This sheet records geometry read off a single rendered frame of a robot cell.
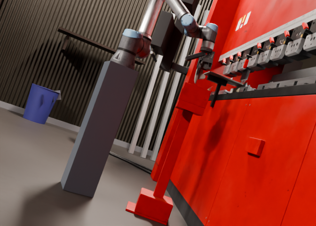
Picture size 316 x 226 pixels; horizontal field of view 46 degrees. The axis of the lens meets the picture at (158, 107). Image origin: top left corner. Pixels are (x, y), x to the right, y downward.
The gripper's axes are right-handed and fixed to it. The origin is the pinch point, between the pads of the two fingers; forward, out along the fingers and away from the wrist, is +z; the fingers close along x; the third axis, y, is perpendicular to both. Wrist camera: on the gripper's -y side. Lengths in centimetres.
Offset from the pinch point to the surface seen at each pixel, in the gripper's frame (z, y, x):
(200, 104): 12.8, 6.0, -4.9
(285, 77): -37, 85, 107
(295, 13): -51, 45, -11
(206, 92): 5.5, 7.8, -4.9
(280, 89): 1, 34, -54
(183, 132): 30.7, 1.4, 2.2
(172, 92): -17, -2, 317
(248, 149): 30, 28, -47
